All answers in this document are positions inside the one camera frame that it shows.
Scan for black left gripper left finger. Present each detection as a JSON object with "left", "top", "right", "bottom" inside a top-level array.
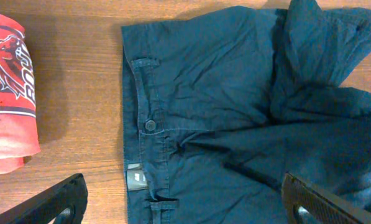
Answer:
[{"left": 0, "top": 173, "right": 88, "bottom": 224}]

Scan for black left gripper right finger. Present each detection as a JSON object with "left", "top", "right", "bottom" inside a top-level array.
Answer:
[{"left": 282, "top": 173, "right": 371, "bottom": 224}]

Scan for navy blue shorts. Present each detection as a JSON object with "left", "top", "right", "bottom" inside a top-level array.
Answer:
[{"left": 121, "top": 1, "right": 371, "bottom": 223}]

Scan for folded red t-shirt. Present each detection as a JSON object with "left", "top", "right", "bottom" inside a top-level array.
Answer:
[{"left": 0, "top": 14, "right": 40, "bottom": 174}]

